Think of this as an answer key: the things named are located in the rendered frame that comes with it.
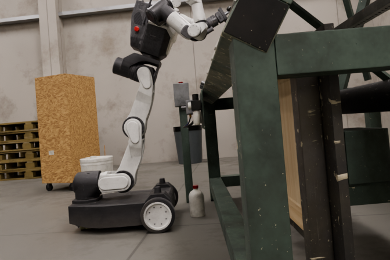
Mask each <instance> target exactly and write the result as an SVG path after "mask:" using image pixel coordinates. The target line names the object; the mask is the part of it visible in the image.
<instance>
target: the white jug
mask: <svg viewBox="0 0 390 260"><path fill-rule="evenodd" d="M189 206H190V216H191V217H202V216H204V215H205V205H204V195H203V193H202V191H201V190H199V189H198V185H193V190H192V191H191V192H190V194H189Z"/></svg>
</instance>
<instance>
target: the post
mask: <svg viewBox="0 0 390 260"><path fill-rule="evenodd" d="M179 117H180V131H181V139H182V153H183V167H184V175H185V189H186V202H187V203H189V194H190V192H191V191H192V190H193V178H192V164H191V156H190V143H189V129H188V128H183V127H184V126H185V125H186V124H187V123H188V121H187V114H186V110H182V109H181V107H179Z"/></svg>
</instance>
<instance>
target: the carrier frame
mask: <svg viewBox="0 0 390 260"><path fill-rule="evenodd" d="M229 57H230V70H231V78H232V92H233V97H226V98H218V99H217V100H216V101H215V102H214V103H213V104H211V103H208V102H206V101H204V100H203V102H204V116H205V141H206V149H207V163H208V176H209V184H210V198H211V201H214V203H215V207H216V211H217V213H218V217H219V221H220V224H221V228H222V231H223V235H224V238H225V241H226V245H227V249H228V252H229V255H230V259H231V260H293V247H292V240H291V227H290V224H291V225H292V226H293V227H294V228H295V229H296V230H297V231H298V233H299V234H300V235H301V236H302V237H303V238H304V241H305V254H306V260H355V249H354V242H353V229H352V217H351V206H353V205H366V204H380V203H390V146H389V135H388V128H382V123H381V112H386V111H390V79H388V80H385V81H379V82H374V83H370V84H366V85H361V86H356V87H353V88H347V89H343V90H340V85H339V78H338V75H339V74H353V73H367V72H375V71H389V70H390V25H389V26H375V27H361V28H346V29H338V30H335V29H334V23H327V24H323V25H322V26H320V27H319V28H318V29H317V30H315V31H306V32H293V33H287V34H276V36H275V39H274V40H273V42H272V44H271V46H270V48H269V50H268V52H267V53H264V52H262V51H260V50H257V49H255V48H253V47H252V46H249V45H247V44H245V43H243V42H241V41H239V40H237V39H232V42H231V44H230V46H229ZM289 78H290V84H291V97H292V110H293V117H294V129H295V142H296V150H297V163H298V175H299V188H300V195H301V208H302V221H303V228H304V230H302V229H301V228H300V227H299V226H298V225H297V224H296V223H295V222H294V221H293V220H292V219H291V218H290V214H289V207H288V194H287V181H286V168H285V160H284V147H283V135H282V127H281V114H280V102H279V89H278V81H277V80H281V79H289ZM228 109H234V119H235V126H236V139H237V153H238V161H239V174H233V175H221V172H220V165H219V151H218V137H217V130H216V116H215V110H228ZM356 113H364V118H365V124H366V127H365V128H364V127H356V128H343V122H342V114H356ZM230 186H240V187H241V200H242V208H243V217H242V216H241V214H240V212H239V210H238V208H237V207H236V205H235V203H234V201H233V199H232V197H231V195H230V194H229V192H228V190H227V188H226V187H230Z"/></svg>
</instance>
